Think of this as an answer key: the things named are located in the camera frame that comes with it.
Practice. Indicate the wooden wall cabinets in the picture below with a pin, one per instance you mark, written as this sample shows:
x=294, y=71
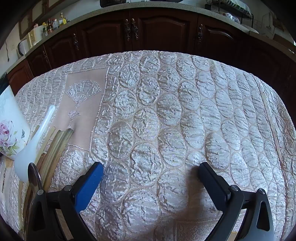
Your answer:
x=25, y=22

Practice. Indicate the red label sauce bottle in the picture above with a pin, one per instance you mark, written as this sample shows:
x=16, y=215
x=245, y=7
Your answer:
x=50, y=26

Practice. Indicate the dark wooden base cabinets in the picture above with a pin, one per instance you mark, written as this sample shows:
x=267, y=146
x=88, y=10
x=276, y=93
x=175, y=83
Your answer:
x=161, y=30

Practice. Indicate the yellow cap condiment bottle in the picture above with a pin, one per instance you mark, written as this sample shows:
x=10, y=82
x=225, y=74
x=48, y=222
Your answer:
x=45, y=31

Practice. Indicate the floral ceramic bowl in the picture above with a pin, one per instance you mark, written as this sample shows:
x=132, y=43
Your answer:
x=231, y=16

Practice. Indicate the metal spoon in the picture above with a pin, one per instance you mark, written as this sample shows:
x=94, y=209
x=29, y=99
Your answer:
x=34, y=176

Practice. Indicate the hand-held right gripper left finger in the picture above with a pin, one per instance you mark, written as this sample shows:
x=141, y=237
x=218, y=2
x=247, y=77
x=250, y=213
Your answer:
x=92, y=183

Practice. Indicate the cream quilted tablecloth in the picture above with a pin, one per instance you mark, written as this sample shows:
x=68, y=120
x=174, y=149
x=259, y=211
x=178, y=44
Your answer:
x=161, y=115

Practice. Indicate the dark sauce bottle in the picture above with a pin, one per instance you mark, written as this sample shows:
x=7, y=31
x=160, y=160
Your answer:
x=55, y=23

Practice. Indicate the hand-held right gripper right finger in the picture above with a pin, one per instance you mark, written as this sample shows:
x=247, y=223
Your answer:
x=212, y=185

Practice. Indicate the white floral utensil holder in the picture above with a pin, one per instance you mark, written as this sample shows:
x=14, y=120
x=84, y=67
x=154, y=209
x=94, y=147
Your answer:
x=11, y=120

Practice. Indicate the speckled stone countertop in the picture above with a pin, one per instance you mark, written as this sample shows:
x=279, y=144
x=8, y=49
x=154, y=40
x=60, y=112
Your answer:
x=161, y=5

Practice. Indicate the yellow oil bottle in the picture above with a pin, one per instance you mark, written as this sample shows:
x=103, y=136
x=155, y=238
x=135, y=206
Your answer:
x=62, y=20

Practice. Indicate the white plastic spoon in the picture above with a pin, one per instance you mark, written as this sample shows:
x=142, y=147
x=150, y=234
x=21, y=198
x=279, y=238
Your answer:
x=25, y=162

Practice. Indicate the cream microwave oven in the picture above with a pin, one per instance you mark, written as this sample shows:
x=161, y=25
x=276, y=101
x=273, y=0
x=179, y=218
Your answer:
x=23, y=47

